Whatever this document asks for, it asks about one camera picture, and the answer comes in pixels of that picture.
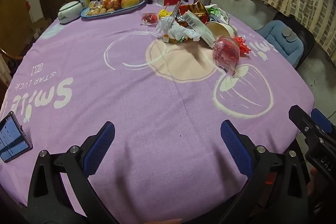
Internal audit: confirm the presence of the red ribbon bow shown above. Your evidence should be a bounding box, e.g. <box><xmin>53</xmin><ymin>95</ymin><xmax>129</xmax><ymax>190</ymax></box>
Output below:
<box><xmin>233</xmin><ymin>36</ymin><xmax>251</xmax><ymax>56</ymax></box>

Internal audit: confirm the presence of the clear red candy bag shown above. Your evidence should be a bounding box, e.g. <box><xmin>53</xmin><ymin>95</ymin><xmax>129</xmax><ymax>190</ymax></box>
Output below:
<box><xmin>213</xmin><ymin>36</ymin><xmax>240</xmax><ymax>76</ymax></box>

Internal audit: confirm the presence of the paper cup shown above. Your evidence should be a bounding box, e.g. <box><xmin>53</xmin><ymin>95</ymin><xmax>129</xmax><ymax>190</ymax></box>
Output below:
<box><xmin>206</xmin><ymin>22</ymin><xmax>238</xmax><ymax>39</ymax></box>

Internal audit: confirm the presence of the green tea carton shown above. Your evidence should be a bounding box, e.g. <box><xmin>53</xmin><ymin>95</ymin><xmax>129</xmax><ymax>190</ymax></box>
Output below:
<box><xmin>205</xmin><ymin>4</ymin><xmax>230</xmax><ymax>24</ymax></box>

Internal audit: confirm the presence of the white plastic bag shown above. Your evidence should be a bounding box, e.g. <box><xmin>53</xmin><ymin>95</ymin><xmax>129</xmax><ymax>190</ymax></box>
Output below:
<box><xmin>155</xmin><ymin>16</ymin><xmax>201</xmax><ymax>43</ymax></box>

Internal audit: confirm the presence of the foil snack bag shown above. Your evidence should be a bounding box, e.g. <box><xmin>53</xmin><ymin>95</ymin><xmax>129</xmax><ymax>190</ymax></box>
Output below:
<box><xmin>175</xmin><ymin>1</ymin><xmax>210</xmax><ymax>27</ymax></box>

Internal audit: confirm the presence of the person right hand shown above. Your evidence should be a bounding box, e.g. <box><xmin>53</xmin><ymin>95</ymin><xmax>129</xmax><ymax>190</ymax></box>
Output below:
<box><xmin>306</xmin><ymin>167</ymin><xmax>318</xmax><ymax>196</ymax></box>

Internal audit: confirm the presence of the purple printed tablecloth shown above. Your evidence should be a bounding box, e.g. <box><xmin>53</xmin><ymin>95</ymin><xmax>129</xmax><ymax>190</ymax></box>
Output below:
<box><xmin>1</xmin><ymin>4</ymin><xmax>314</xmax><ymax>223</ymax></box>

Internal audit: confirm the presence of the black smartphone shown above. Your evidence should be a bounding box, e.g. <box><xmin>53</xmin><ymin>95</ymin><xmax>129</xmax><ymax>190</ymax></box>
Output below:
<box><xmin>0</xmin><ymin>111</ymin><xmax>33</xmax><ymax>163</ymax></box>

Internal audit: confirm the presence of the blue cushioned chair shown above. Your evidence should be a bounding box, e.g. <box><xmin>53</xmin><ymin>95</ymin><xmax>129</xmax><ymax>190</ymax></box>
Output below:
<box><xmin>256</xmin><ymin>20</ymin><xmax>304</xmax><ymax>68</ymax></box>

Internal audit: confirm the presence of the blue oval fruit plate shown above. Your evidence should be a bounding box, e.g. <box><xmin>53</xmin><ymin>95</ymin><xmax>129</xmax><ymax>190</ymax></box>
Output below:
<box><xmin>80</xmin><ymin>0</ymin><xmax>147</xmax><ymax>20</ymax></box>

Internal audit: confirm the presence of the white enamel lidded pot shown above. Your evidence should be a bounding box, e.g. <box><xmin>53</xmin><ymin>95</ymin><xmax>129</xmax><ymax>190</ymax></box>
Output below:
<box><xmin>58</xmin><ymin>1</ymin><xmax>83</xmax><ymax>24</ymax></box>

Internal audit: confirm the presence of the pile of walnuts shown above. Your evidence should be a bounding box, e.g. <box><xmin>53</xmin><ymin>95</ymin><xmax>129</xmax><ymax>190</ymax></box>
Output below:
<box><xmin>86</xmin><ymin>1</ymin><xmax>115</xmax><ymax>16</ymax></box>

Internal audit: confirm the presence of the clear cup red jelly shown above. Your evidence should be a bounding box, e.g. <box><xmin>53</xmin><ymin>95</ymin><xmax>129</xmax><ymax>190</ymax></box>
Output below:
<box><xmin>141</xmin><ymin>13</ymin><xmax>158</xmax><ymax>26</ymax></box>

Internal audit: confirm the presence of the wrapped orange in bag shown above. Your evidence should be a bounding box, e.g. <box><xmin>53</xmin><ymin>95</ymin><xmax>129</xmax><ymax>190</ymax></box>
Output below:
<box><xmin>102</xmin><ymin>0</ymin><xmax>121</xmax><ymax>10</ymax></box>

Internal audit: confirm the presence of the yellow yarn pompom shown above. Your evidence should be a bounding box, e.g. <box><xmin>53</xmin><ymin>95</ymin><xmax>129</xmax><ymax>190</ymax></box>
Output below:
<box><xmin>158</xmin><ymin>9</ymin><xmax>172</xmax><ymax>19</ymax></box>

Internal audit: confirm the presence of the yellow apple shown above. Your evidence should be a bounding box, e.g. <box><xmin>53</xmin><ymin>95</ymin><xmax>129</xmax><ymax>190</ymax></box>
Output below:
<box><xmin>121</xmin><ymin>0</ymin><xmax>140</xmax><ymax>9</ymax></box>

